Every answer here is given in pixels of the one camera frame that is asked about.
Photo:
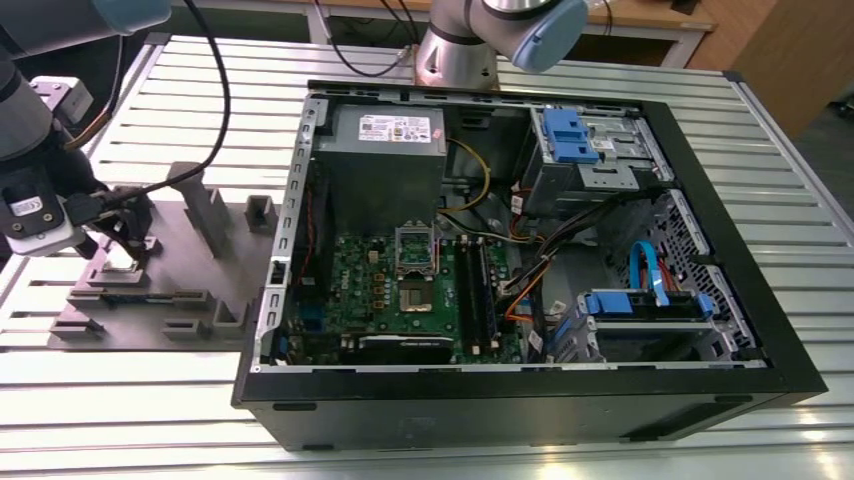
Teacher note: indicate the wooden desk white legs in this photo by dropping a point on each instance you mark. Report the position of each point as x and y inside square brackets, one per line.
[655, 20]

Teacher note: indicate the CPU socket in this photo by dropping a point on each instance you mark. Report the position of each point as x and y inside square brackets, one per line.
[417, 295]

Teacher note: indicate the grey power supply unit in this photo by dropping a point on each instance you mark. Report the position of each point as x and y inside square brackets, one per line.
[374, 180]

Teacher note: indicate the black open PC case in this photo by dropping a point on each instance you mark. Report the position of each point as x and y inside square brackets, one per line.
[535, 410]

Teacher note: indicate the green motherboard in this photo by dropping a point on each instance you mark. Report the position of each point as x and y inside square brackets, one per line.
[361, 300]

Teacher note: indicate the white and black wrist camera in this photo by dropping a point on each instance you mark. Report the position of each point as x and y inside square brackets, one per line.
[34, 240]

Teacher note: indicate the small grey wrist camera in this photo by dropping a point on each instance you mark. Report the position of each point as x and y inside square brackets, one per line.
[68, 97]

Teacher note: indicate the blue RAM stick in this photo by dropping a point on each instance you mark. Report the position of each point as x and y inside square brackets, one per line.
[137, 298]

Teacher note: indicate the wooden cabinet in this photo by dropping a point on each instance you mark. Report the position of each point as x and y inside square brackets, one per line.
[788, 60]

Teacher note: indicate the disk bay with blue carrier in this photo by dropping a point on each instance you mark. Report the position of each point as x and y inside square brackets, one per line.
[611, 302]

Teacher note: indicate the blue disk carrier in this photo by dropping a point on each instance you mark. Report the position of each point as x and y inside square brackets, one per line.
[568, 135]

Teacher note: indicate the grey parts rack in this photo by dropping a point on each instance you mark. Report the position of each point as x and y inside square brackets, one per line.
[181, 260]

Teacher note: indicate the silver drive cage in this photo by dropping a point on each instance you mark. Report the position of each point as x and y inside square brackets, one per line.
[608, 175]

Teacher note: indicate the black RAM slot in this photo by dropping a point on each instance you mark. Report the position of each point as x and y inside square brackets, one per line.
[462, 295]

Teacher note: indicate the black graphics card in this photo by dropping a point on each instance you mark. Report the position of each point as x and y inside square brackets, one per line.
[401, 352]

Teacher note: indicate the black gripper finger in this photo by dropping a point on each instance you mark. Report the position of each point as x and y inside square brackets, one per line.
[137, 230]
[89, 242]

